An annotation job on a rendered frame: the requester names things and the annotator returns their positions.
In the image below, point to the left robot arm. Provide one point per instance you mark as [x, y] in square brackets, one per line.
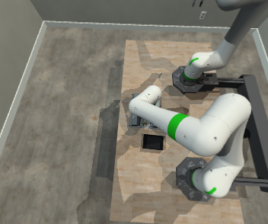
[219, 130]

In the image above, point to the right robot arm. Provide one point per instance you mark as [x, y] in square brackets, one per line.
[203, 62]

